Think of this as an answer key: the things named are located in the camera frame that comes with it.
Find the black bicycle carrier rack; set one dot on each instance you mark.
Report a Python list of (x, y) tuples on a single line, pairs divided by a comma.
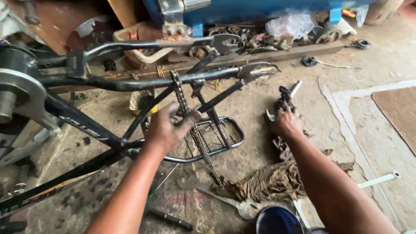
[(239, 130)]

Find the dirty brown cloth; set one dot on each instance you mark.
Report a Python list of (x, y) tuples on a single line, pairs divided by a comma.
[(273, 182)]

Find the wooden log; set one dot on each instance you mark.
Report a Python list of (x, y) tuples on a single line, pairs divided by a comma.
[(383, 10)]

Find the thin wooden stick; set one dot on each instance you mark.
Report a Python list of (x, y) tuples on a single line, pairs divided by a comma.
[(334, 65)]

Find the black axle bolt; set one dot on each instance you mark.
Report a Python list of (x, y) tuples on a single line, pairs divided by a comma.
[(169, 219)]

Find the white pulley wheel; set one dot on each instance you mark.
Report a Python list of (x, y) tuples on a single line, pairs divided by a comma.
[(328, 34)]

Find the beige curved metal bracket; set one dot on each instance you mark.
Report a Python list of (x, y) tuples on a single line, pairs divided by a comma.
[(143, 58)]

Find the black bicycle frame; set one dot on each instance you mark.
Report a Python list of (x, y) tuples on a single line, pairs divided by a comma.
[(97, 84)]

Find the white tube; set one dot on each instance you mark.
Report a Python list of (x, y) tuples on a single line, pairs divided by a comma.
[(378, 179)]

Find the heap of scrap metal parts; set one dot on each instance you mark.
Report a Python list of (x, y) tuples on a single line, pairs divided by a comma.
[(253, 43)]

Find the blue metal machine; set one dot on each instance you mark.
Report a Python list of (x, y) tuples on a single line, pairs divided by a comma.
[(243, 9)]

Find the silver bicycle crank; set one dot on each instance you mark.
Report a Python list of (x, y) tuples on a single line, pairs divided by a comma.
[(28, 94)]

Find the person's right hand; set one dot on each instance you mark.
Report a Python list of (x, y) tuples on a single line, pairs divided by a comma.
[(287, 123)]

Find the brown floor mat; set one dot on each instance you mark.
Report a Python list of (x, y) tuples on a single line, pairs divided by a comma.
[(398, 113)]

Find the person's left hand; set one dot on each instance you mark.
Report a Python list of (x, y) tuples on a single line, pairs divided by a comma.
[(164, 130)]

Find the blue bowl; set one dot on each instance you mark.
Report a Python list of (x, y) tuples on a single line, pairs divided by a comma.
[(278, 222)]

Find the silver open-end wrench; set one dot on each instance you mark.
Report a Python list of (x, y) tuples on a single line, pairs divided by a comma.
[(295, 88)]

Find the person's left fingers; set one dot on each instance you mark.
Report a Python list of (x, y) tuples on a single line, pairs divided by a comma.
[(190, 116)]

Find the large silver flat spanner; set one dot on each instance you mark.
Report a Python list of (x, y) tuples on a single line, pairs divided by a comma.
[(192, 180)]

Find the clear plastic bag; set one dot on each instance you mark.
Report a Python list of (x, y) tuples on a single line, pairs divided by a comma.
[(289, 25)]

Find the brown wooden board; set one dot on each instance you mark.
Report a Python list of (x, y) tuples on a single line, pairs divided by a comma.
[(58, 26)]

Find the yellow crumpled packet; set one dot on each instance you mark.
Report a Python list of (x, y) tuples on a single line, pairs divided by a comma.
[(140, 101)]

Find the white metal strip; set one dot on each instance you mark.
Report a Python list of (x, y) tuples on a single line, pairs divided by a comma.
[(300, 213)]

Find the black round metal part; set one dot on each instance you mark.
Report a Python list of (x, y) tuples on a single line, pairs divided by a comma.
[(310, 61)]

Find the person's right fingers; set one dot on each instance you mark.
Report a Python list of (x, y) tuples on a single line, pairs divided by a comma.
[(286, 111)]

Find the small metal sprocket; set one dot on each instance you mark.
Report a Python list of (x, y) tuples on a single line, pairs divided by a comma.
[(361, 44)]

